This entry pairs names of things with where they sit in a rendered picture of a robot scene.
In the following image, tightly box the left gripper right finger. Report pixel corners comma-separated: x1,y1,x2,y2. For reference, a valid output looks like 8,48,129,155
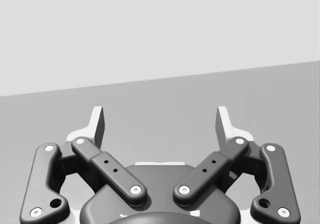
172,106,302,224

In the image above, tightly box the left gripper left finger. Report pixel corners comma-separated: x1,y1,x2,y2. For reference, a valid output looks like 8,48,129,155
19,106,148,224

